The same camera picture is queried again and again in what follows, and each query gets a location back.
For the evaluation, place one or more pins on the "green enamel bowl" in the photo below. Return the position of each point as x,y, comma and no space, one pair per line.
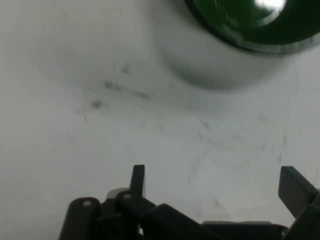
252,22

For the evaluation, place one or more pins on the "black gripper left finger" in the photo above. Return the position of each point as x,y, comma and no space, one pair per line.
155,220

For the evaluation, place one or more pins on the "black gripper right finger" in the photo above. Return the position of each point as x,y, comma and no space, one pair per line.
295,190

